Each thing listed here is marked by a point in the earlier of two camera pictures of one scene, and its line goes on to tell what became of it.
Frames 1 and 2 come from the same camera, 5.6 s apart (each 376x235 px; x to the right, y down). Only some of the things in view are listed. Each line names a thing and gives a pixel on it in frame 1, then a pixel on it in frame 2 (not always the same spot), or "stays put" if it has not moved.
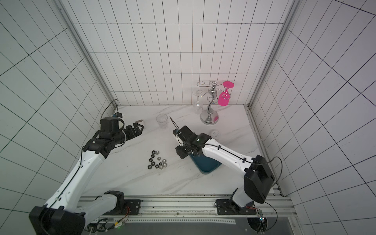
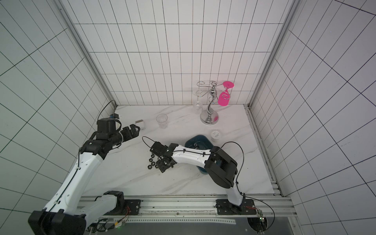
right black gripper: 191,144 → 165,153
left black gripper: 137,129 stays put
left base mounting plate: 132,207 stays put
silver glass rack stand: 208,118 stays put
